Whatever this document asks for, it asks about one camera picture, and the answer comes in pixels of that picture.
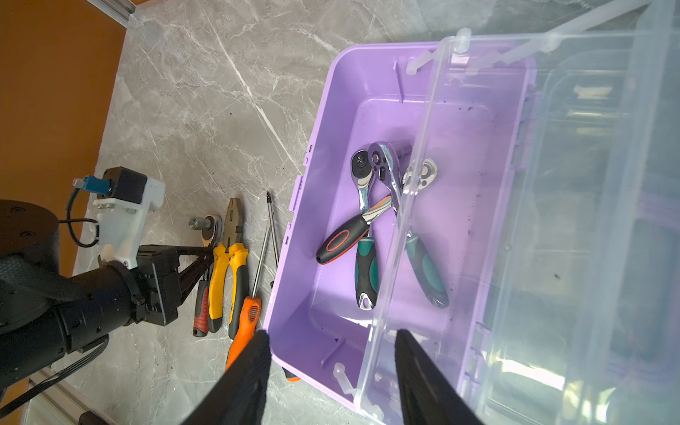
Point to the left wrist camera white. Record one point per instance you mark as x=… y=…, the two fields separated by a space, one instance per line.
x=124 y=200

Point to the yellow handled pliers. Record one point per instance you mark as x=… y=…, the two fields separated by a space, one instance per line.
x=230 y=279

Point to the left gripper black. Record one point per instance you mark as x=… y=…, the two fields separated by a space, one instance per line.
x=161 y=289

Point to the purple toolbox base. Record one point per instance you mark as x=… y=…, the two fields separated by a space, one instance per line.
x=461 y=107

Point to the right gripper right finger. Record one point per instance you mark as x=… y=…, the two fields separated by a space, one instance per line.
x=426 y=397

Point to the orange black screwdriver large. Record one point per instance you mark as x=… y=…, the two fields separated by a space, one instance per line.
x=251 y=310

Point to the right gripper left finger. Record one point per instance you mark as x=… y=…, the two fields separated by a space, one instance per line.
x=240 y=396

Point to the clear toolbox lid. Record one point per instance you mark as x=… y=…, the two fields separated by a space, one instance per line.
x=583 y=307

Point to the green handled ratchet wrench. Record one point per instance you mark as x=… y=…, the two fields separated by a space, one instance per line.
x=366 y=268

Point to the red black ratchet wrench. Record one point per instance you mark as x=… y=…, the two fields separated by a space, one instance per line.
x=348 y=234

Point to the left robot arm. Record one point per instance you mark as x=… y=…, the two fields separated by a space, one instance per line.
x=45 y=316

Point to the left aluminium corner post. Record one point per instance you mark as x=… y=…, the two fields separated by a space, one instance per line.
x=118 y=10

